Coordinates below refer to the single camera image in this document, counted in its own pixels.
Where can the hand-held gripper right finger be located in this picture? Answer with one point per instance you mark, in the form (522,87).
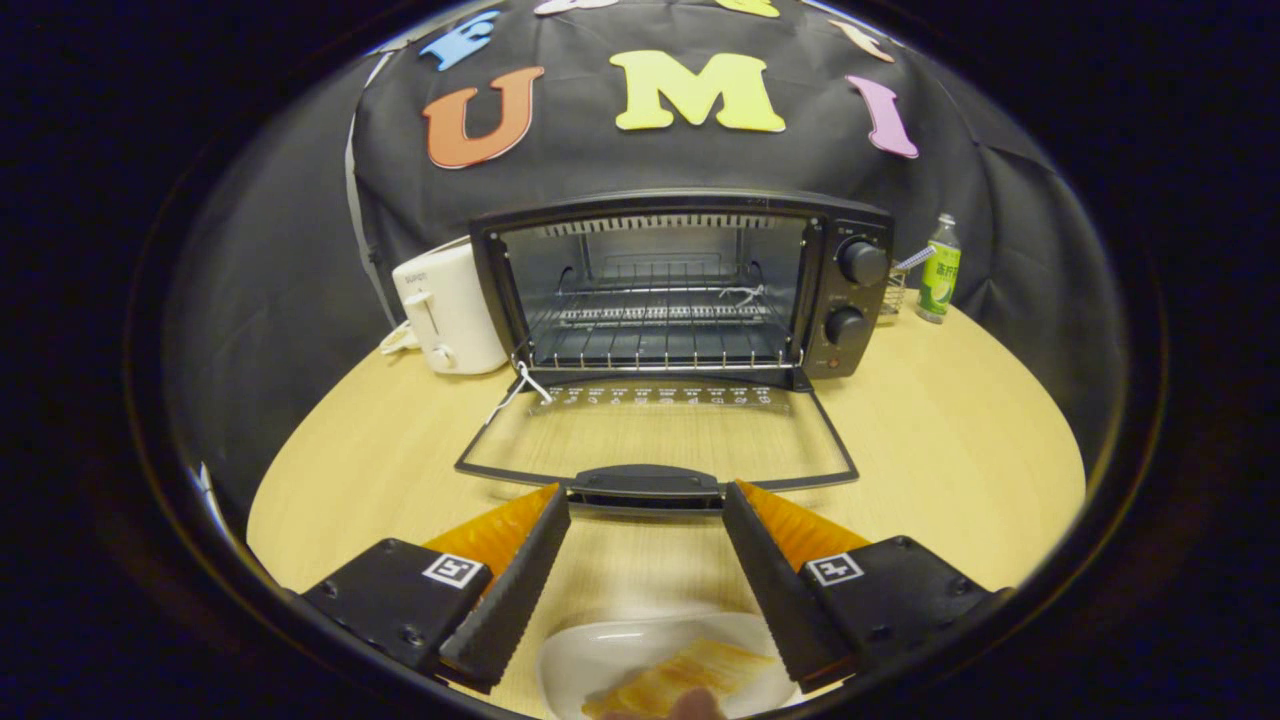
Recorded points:
(775,590)

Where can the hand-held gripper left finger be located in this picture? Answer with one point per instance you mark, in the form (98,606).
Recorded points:
(510,590)

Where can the black toaster oven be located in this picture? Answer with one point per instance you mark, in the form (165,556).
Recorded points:
(845,350)

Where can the white pop-up toaster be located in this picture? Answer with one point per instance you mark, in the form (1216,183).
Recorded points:
(455,310)

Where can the white plate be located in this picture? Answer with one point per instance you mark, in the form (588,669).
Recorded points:
(590,660)

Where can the green drink bottle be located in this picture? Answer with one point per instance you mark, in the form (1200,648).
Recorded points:
(938,280)

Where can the white blue striped stick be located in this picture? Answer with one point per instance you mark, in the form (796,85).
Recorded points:
(916,258)

